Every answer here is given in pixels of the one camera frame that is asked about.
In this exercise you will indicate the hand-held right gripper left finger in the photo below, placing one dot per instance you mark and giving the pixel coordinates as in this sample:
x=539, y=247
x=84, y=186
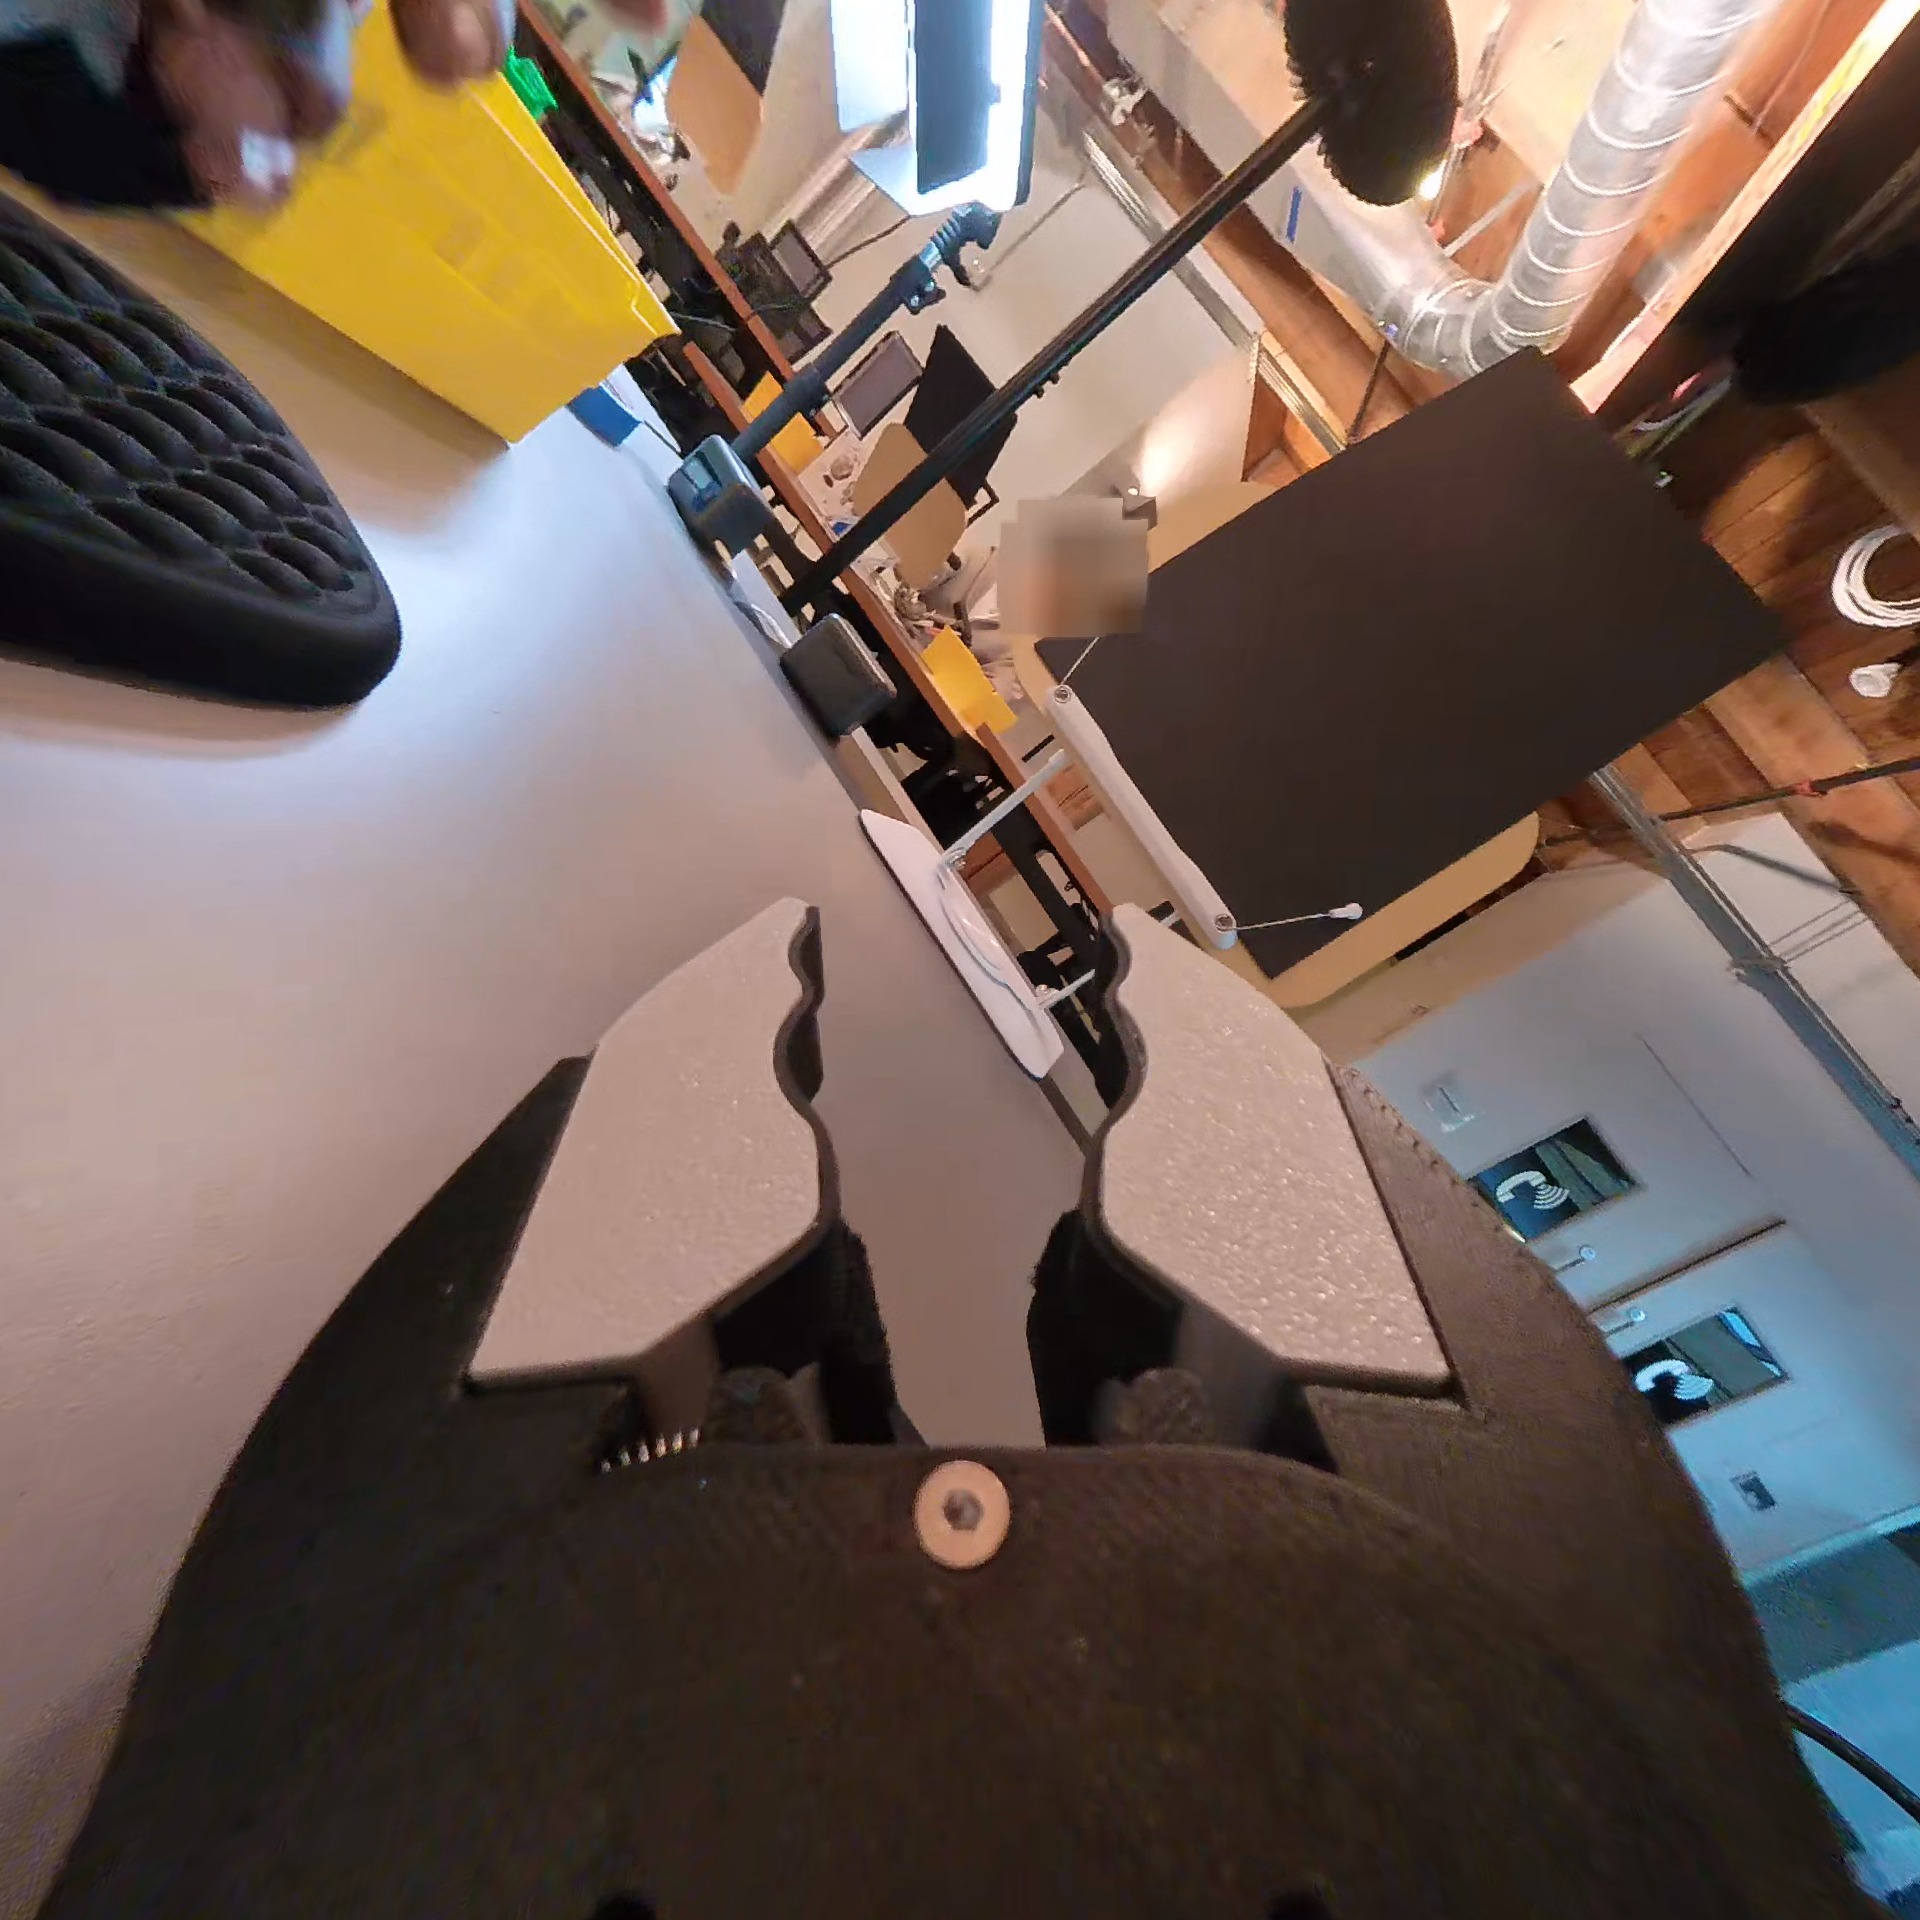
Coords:
x=675, y=1171

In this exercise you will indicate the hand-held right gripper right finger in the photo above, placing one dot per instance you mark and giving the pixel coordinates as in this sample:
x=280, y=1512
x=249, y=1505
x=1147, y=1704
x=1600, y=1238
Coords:
x=1261, y=1201

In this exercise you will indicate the yellow plastic bin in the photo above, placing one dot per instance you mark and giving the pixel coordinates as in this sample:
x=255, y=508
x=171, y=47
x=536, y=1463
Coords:
x=451, y=254

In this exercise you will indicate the person's left hand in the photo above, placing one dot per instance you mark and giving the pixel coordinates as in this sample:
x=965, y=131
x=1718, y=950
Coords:
x=224, y=68

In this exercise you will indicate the phone booth window sign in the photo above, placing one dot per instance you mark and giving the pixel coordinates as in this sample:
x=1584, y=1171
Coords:
x=1710, y=1365
x=1552, y=1185

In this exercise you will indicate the black mesh cushion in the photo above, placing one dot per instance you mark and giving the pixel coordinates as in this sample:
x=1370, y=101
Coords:
x=150, y=480

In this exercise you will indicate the white board stand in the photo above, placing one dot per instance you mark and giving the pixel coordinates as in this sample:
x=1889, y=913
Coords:
x=960, y=930

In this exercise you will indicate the green plastic bin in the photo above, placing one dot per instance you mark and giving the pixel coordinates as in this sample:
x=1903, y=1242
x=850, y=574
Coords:
x=529, y=82

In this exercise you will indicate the dark pole base block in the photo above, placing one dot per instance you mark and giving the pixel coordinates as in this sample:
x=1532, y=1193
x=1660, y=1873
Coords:
x=840, y=674

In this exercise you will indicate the blue tape roll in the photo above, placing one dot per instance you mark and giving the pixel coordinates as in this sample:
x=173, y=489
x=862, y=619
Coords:
x=601, y=417

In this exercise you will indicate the grey stand base block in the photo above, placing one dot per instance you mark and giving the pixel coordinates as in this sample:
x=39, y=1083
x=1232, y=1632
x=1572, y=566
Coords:
x=721, y=495

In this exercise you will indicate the ceiling track light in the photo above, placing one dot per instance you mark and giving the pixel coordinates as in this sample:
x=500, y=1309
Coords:
x=1873, y=681

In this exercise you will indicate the black light stand pole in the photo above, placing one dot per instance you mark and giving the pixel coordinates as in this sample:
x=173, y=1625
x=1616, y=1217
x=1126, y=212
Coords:
x=900, y=285

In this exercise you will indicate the black round ceiling fixture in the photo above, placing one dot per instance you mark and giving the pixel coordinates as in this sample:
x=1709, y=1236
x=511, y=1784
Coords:
x=1830, y=345

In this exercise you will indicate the black disc on pole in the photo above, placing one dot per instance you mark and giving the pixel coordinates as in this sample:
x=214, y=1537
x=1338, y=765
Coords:
x=1372, y=90

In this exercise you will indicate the silver air duct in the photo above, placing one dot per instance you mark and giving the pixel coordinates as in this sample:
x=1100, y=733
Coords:
x=1621, y=180

